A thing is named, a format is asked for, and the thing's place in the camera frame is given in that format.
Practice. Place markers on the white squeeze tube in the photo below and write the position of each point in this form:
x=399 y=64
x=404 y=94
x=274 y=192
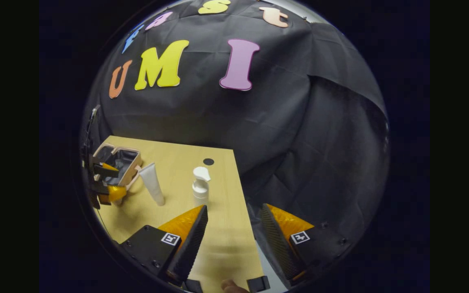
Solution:
x=152 y=183

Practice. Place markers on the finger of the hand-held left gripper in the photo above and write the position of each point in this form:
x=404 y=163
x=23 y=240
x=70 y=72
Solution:
x=112 y=193
x=106 y=171

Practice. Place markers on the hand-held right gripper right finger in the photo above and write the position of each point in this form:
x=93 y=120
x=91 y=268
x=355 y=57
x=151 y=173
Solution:
x=277 y=244

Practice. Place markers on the black backdrop cloth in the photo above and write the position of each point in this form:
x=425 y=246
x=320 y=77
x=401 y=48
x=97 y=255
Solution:
x=259 y=122

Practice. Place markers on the small beige suitcase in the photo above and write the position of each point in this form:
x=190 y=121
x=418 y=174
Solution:
x=124 y=160

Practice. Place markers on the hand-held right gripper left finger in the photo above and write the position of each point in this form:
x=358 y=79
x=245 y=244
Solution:
x=193 y=244

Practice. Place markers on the white pump bottle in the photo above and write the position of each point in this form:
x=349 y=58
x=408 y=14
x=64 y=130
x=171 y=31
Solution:
x=200 y=189

